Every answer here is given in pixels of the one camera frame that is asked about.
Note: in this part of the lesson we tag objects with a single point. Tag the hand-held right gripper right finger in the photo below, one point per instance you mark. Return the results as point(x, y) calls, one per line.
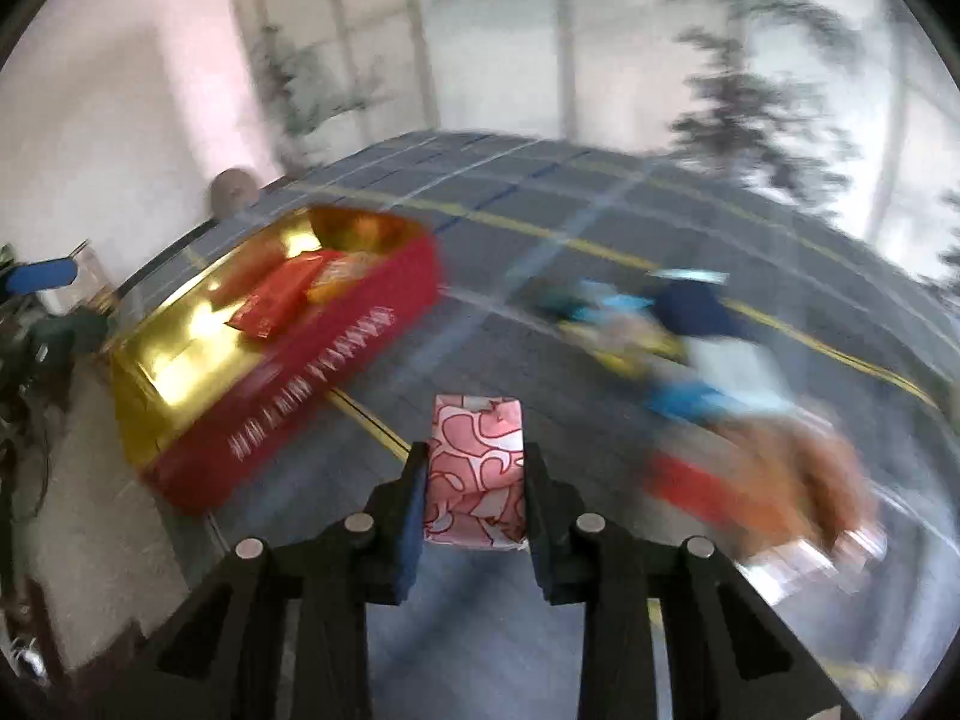
point(541, 532)

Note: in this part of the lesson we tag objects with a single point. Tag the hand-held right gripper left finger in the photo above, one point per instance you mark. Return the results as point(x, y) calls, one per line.
point(411, 532)

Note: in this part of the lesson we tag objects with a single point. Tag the pink patterned snack packet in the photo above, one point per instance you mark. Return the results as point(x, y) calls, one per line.
point(472, 465)

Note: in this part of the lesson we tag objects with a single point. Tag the gold metal tray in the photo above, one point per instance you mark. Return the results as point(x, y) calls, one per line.
point(300, 397)

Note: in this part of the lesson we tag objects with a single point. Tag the clear packet with red label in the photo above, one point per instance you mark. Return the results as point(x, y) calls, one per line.
point(690, 487)

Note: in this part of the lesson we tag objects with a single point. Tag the grey checked tablecloth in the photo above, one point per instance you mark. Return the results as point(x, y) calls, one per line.
point(525, 360)

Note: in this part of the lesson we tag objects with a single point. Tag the light blue snack packet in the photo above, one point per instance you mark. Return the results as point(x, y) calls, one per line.
point(577, 305)

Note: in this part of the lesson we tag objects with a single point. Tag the orange snack packet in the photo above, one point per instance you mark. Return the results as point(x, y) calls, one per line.
point(341, 281)

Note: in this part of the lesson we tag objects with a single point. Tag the navy blue snack packet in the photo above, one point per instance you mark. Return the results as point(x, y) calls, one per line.
point(697, 311)

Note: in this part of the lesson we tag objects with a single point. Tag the red snack packet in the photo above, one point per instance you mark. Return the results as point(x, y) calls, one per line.
point(277, 296)

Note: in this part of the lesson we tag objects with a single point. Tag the grey round disc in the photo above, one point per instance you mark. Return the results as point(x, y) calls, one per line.
point(234, 191)

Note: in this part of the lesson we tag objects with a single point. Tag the dark tangled equipment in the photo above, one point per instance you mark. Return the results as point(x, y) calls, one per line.
point(45, 345)

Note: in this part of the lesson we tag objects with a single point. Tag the blue padded object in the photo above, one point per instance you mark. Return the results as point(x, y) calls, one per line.
point(41, 275)

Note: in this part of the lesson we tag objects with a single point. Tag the painted folding screen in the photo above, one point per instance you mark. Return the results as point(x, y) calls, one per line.
point(525, 37)

